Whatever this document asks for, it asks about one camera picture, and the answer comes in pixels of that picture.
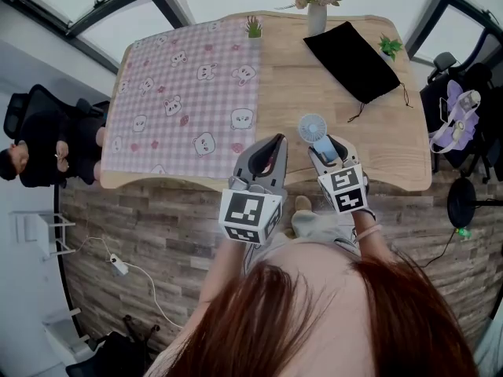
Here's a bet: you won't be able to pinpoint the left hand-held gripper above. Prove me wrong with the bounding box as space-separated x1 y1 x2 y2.
218 133 289 247

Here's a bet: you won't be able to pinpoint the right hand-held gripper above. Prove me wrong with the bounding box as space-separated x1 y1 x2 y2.
307 134 369 215

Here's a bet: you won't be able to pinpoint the small blue handheld fan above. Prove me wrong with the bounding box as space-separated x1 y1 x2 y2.
297 113 340 163

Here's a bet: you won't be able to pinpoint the person's right forearm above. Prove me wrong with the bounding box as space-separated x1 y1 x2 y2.
353 210 395 263

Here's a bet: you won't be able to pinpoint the person's left forearm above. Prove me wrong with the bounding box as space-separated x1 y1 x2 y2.
198 237 253 306

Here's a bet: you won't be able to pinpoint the wooden table with checkered cloth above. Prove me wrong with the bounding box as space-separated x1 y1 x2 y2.
100 9 433 192

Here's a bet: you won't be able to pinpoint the person's light trousers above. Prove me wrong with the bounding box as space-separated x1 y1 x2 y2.
245 209 363 265

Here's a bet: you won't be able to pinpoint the pink wrist band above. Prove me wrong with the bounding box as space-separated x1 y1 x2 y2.
353 224 384 243

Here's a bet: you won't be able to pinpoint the pink checked bear tablecloth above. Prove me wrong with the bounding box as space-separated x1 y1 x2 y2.
101 16 263 181

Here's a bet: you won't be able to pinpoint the black mesh office chair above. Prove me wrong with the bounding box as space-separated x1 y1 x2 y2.
419 51 503 185

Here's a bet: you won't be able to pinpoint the small leafy potted plant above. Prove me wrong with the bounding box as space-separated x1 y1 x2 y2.
377 33 404 62

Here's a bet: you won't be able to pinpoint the person's pink top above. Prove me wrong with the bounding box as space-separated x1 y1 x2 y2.
143 241 366 377

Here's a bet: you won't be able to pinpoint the purple bag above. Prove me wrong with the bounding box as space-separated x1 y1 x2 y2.
428 79 482 155

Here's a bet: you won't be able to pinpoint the black round-base stand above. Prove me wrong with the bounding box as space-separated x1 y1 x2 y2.
446 177 503 229

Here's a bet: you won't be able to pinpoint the white vase with flowers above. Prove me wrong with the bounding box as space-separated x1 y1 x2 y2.
274 0 345 37

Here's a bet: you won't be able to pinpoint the small spiky potted plant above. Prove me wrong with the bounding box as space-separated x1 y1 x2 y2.
245 15 264 40

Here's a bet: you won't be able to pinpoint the white metal shelf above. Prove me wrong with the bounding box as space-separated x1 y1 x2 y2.
11 210 77 257

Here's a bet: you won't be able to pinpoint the black swivel chair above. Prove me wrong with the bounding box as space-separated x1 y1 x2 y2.
64 314 163 377

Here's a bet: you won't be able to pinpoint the black drawstring pouch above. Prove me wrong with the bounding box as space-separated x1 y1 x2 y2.
302 20 415 123

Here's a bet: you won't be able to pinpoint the black floor cable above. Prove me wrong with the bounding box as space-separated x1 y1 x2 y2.
416 229 457 269

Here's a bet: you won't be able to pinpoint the clear bottle with strap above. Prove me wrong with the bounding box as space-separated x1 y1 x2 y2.
457 89 483 112

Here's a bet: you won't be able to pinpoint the white power strip with cable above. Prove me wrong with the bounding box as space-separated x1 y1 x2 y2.
74 236 184 330

